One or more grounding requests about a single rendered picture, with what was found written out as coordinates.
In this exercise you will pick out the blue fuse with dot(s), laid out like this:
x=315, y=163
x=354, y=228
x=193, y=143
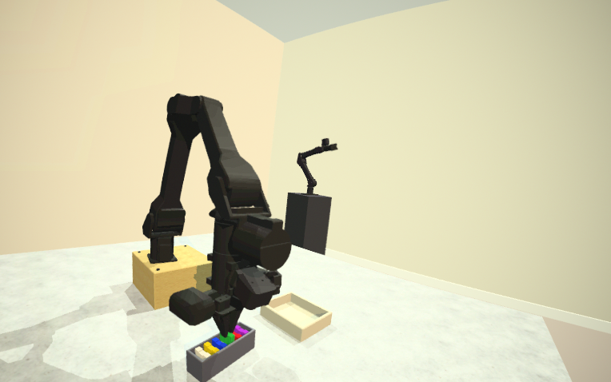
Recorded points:
x=218, y=344

